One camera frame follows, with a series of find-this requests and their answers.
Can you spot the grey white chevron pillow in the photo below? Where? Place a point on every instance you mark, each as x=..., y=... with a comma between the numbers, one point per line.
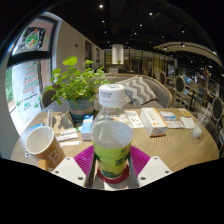
x=140, y=90

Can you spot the white paper packet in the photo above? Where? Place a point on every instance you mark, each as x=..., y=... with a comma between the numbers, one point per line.
x=175, y=124

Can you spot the green potted plant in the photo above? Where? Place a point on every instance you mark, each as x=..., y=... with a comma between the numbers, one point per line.
x=76, y=83

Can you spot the white orange cardboard box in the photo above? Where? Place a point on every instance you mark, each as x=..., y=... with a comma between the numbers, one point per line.
x=153, y=121

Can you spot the clear green-labelled drink bottle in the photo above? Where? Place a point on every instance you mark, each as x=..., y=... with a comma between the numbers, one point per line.
x=111, y=150

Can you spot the small blue white carton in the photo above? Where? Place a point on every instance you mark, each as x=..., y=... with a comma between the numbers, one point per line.
x=86, y=128

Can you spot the small yellow card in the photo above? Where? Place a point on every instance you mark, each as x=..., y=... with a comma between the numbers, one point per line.
x=185, y=112

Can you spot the group of ceiling spot lights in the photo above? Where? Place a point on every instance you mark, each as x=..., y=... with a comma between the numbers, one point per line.
x=101, y=6

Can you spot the clear plastic cup with straw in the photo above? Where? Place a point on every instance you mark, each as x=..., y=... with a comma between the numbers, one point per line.
x=199, y=130

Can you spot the white round pillar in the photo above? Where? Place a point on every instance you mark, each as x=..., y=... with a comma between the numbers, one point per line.
x=117, y=53

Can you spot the tan ceramic mug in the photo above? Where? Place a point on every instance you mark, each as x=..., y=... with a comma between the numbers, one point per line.
x=50, y=153

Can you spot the white paper sachet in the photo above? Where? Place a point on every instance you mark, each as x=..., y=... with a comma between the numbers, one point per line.
x=67, y=137
x=70, y=143
x=68, y=131

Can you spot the window with festive stickers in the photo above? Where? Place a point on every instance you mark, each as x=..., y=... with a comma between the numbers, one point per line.
x=30, y=83

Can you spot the small white blue box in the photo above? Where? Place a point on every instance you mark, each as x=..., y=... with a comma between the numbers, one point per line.
x=167, y=115

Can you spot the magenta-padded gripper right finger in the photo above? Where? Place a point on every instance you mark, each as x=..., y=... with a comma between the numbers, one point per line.
x=141, y=160

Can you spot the white paper napkin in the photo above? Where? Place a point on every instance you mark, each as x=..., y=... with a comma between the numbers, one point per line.
x=188, y=122

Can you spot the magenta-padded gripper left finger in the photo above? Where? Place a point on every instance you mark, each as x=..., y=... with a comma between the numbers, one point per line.
x=83, y=160

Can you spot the group of round-backed chairs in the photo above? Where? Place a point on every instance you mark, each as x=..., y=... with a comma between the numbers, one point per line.
x=180, y=85

